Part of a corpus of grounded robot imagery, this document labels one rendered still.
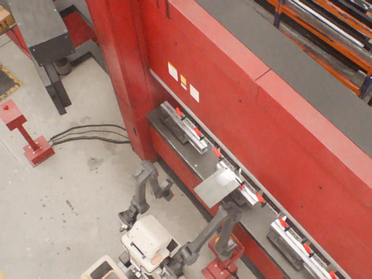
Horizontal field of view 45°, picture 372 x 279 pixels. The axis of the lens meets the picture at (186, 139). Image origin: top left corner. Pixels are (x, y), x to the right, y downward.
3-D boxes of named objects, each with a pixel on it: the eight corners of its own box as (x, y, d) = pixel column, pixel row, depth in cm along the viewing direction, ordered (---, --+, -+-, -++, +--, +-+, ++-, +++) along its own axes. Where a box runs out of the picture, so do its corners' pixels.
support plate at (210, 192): (192, 189, 313) (192, 189, 312) (221, 167, 320) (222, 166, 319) (210, 208, 306) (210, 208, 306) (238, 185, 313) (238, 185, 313)
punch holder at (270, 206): (259, 201, 288) (262, 192, 274) (269, 193, 291) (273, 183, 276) (275, 218, 283) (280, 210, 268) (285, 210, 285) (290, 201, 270)
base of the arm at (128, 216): (117, 214, 284) (129, 227, 280) (123, 205, 282) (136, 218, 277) (125, 212, 292) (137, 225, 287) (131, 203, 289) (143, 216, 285)
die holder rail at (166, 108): (161, 110, 357) (160, 104, 349) (167, 107, 359) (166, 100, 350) (201, 155, 338) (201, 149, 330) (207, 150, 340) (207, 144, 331)
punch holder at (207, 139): (200, 137, 311) (199, 125, 297) (209, 130, 314) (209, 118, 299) (213, 152, 306) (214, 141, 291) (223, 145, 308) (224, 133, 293)
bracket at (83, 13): (47, 15, 307) (44, 8, 301) (77, -2, 314) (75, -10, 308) (78, 51, 292) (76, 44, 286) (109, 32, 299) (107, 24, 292)
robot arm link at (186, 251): (173, 258, 268) (178, 265, 265) (182, 246, 265) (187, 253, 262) (183, 258, 275) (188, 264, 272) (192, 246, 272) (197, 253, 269)
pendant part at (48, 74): (39, 70, 334) (22, 38, 303) (54, 64, 337) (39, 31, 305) (60, 116, 315) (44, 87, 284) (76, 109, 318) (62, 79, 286)
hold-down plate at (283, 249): (265, 236, 308) (266, 235, 305) (272, 231, 309) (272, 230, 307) (298, 271, 297) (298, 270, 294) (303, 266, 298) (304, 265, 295)
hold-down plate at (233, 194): (212, 177, 330) (212, 175, 327) (218, 172, 331) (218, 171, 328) (239, 207, 318) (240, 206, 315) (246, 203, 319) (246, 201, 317)
